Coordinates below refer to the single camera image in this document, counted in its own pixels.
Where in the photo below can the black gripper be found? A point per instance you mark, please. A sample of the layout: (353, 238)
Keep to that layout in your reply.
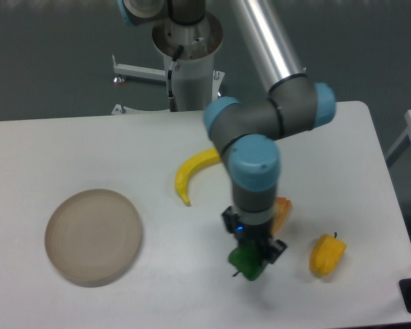
(256, 227)

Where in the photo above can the green toy bell pepper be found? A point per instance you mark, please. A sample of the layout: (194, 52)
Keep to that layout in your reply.
(247, 260)

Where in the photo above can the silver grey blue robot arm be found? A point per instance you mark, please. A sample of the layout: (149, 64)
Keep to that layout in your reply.
(245, 134)

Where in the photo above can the yellow toy bell pepper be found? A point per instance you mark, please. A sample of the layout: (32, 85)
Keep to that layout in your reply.
(326, 254)

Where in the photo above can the toy pastry turnover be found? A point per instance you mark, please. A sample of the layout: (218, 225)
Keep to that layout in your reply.
(283, 207)

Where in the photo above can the yellow toy banana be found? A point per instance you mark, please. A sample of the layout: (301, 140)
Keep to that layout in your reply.
(189, 168)

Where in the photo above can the beige round plate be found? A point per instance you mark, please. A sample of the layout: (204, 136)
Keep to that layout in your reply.
(93, 237)

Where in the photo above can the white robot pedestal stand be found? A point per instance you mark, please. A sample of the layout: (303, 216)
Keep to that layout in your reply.
(188, 53)

